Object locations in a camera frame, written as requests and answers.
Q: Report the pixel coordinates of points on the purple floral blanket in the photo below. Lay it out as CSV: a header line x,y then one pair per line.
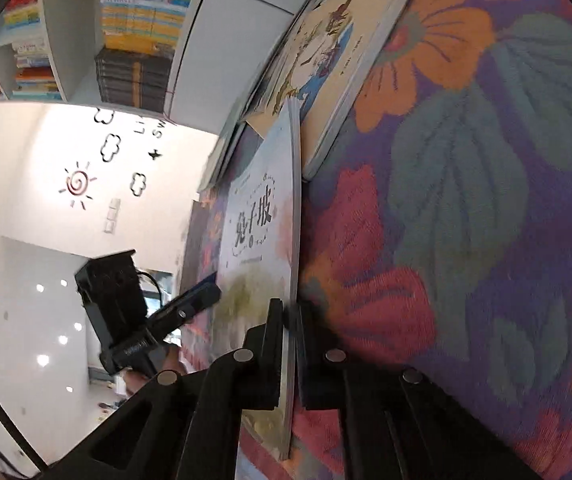
x,y
466,210

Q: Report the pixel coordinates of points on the row of bright shelf books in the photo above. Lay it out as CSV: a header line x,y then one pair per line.
x,y
23,10

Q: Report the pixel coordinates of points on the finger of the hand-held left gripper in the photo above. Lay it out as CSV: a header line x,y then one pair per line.
x,y
191,305
203,282

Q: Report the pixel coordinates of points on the pale blue watercolour cover book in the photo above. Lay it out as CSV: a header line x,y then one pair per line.
x,y
261,240

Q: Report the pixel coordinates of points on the white wall switch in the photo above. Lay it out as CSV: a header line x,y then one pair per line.
x,y
113,216

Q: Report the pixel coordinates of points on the row of yellow blue books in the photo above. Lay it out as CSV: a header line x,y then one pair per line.
x,y
141,15

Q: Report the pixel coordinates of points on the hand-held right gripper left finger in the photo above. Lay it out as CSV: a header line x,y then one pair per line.
x,y
266,360

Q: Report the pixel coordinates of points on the black lettering wall decal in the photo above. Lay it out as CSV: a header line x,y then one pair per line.
x,y
153,130

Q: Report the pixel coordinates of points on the row of black books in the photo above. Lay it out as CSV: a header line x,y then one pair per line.
x,y
131,80

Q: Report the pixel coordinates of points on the black cloud wall decal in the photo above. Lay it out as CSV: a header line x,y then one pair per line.
x,y
138,184
104,116
111,147

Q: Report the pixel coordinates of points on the row of mixed colourful books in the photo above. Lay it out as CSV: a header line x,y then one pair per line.
x,y
36,75

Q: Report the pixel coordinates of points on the white bookshelf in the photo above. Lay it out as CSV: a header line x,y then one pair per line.
x,y
236,20

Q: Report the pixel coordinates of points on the cream book blue illustration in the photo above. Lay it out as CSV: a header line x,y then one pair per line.
x,y
336,70

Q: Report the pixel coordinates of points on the black star wall decal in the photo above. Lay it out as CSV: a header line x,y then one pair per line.
x,y
153,155

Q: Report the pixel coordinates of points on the thin grey edge book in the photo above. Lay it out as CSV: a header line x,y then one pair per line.
x,y
226,155

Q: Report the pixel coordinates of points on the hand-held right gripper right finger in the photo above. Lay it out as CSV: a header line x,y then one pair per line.
x,y
311,360

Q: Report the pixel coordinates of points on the person's left hand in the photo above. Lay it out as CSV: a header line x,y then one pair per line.
x,y
173,360

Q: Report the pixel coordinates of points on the red sun wall decal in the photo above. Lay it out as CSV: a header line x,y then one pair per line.
x,y
77,183

